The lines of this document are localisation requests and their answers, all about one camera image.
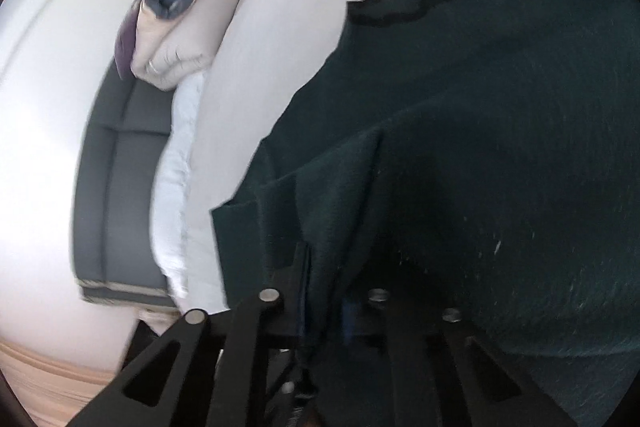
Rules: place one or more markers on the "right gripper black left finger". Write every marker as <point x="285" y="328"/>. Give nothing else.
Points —
<point x="239" y="367"/>

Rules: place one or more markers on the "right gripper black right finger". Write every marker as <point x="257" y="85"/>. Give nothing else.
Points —
<point x="443" y="371"/>

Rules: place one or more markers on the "dark green knit sweater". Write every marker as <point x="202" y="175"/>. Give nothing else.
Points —
<point x="479" y="154"/>

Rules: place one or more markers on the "grey padded headboard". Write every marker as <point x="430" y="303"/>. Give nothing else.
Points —
<point x="126" y="133"/>

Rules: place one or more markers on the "white ruffled pillow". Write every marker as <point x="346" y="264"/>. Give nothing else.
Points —
<point x="171" y="185"/>

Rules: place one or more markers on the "folded beige duvet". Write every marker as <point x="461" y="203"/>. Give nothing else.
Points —
<point x="169" y="50"/>

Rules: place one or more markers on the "purple pillow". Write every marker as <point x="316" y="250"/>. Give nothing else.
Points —
<point x="125" y="42"/>

